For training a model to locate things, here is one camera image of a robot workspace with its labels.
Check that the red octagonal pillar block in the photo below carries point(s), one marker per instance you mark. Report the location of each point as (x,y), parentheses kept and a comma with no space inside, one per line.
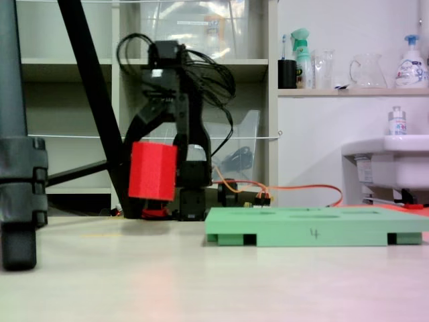
(152,171)

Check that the white foam soap bottle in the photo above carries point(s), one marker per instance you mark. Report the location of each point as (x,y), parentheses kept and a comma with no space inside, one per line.
(410,70)

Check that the green spray bottle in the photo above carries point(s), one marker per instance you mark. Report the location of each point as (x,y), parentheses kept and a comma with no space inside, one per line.
(302,63)

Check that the black cup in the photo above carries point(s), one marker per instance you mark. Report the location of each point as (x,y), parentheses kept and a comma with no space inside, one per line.
(287,74)

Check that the blue white toothbrush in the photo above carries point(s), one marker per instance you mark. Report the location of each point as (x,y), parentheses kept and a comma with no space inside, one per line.
(284,47)

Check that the orange labelled packet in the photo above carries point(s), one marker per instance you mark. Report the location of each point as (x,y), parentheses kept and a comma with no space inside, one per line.
(214,30)

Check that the small clear sanitizer bottle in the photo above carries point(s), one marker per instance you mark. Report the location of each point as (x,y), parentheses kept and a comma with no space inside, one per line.
(397,124)

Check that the white sink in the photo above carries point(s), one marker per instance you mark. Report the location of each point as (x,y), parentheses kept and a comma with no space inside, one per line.
(402,161)

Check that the thick grey tripod leg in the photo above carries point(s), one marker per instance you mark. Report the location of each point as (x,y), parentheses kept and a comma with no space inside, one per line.
(13,134)

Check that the beige shelf unit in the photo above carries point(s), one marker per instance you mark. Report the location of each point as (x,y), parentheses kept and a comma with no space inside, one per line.
(115,84)

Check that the red base clamp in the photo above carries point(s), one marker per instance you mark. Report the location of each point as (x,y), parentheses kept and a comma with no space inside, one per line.
(155,213)

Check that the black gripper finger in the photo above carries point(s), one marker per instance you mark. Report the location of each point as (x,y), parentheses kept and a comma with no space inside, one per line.
(147,120)
(182,127)

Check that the wooden wall ledge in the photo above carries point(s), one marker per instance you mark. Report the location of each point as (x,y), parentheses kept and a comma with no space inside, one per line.
(352,92)

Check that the clear measuring cup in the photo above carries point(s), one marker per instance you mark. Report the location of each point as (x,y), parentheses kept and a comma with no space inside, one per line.
(323,70)

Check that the small blue white packet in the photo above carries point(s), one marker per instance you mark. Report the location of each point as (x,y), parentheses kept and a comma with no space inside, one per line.
(341,86)

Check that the glass pitcher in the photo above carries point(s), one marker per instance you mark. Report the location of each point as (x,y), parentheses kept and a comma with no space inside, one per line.
(368,73)

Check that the black clamp under sink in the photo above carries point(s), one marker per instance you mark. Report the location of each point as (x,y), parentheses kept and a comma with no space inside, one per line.
(409,197)

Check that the small red block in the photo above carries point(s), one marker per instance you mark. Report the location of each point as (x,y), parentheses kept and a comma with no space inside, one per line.
(414,206)

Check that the slanted black tripod leg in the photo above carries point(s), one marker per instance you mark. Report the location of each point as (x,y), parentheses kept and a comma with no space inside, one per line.
(90,77)

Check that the green shape-sorting board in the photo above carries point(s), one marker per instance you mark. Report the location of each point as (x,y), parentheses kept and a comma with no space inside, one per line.
(311,224)

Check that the clear plastic storage box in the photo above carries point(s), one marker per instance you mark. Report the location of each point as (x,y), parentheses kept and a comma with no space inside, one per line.
(201,33)

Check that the thin black tripod brace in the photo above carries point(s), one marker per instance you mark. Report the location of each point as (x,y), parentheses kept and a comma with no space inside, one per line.
(77,171)

